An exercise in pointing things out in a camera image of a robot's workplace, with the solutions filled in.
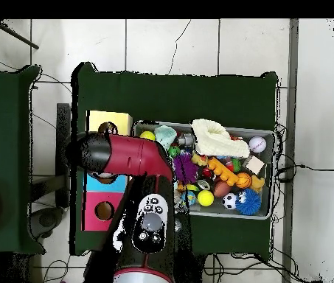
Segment mint green knitted cloth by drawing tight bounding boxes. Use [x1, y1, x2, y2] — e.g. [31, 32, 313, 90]
[154, 125, 178, 151]

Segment cream knitted cloth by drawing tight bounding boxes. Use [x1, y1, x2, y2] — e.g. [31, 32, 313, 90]
[190, 118, 251, 158]

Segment wooden box with three holes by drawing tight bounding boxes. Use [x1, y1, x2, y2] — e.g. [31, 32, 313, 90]
[82, 110, 133, 232]

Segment shallow silver mesh bin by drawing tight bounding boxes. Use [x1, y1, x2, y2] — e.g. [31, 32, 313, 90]
[131, 119, 276, 220]

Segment purple spiky rubber ball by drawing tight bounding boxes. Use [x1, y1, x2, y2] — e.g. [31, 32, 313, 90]
[172, 153, 199, 185]

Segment yellow tennis ball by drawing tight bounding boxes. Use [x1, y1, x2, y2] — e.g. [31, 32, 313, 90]
[197, 189, 215, 207]

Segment small soccer ball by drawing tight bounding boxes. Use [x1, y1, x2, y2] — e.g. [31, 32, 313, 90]
[222, 192, 237, 210]

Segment small orange basketball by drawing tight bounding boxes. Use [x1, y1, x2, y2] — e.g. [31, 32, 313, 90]
[235, 172, 253, 189]

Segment large wooden cube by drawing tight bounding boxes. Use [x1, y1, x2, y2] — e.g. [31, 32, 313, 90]
[243, 155, 265, 175]

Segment white baseball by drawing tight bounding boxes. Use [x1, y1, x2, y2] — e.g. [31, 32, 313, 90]
[248, 136, 267, 153]

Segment blue spiky rubber ball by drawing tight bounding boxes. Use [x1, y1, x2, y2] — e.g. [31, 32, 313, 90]
[235, 188, 262, 215]

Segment black metal stand bar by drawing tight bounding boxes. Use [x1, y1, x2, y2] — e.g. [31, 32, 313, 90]
[55, 102, 72, 209]

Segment dark green side table cloth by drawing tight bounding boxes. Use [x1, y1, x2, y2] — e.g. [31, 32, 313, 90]
[0, 66, 45, 254]

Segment black tripod leg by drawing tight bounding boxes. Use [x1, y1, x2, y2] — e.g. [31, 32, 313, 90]
[0, 18, 40, 50]

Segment black power cable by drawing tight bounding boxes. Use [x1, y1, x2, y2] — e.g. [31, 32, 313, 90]
[275, 164, 334, 182]

